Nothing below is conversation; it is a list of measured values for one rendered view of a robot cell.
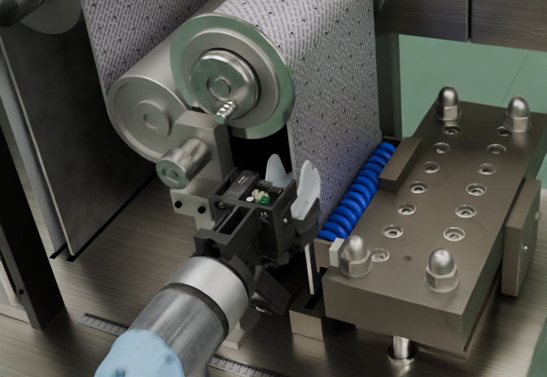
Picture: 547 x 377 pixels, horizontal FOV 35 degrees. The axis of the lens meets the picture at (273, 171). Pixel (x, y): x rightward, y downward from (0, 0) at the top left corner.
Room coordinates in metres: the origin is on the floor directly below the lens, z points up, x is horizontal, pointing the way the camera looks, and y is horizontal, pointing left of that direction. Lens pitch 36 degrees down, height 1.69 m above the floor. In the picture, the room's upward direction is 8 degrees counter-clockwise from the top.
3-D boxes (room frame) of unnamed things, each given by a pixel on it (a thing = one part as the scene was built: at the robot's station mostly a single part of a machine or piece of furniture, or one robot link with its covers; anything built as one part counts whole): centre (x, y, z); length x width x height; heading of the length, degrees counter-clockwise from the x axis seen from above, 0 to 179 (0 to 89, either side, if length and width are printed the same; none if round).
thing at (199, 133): (0.78, 0.08, 1.05); 0.06 x 0.05 x 0.31; 148
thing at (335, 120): (0.86, -0.08, 1.13); 0.23 x 0.01 x 0.18; 148
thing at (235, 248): (0.67, 0.04, 1.14); 0.12 x 0.08 x 0.09; 148
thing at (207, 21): (0.79, 0.03, 1.25); 0.15 x 0.01 x 0.15; 58
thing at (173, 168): (0.75, 0.10, 1.18); 0.04 x 0.02 x 0.04; 58
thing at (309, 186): (0.75, -0.03, 1.13); 0.09 x 0.03 x 0.06; 147
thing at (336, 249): (0.73, -0.06, 1.04); 0.02 x 0.01 x 0.02; 148
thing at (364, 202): (0.85, -0.11, 1.03); 0.21 x 0.04 x 0.03; 148
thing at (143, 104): (0.96, 0.06, 1.17); 0.26 x 0.12 x 0.12; 148
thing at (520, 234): (0.80, -0.30, 0.96); 0.10 x 0.03 x 0.11; 148
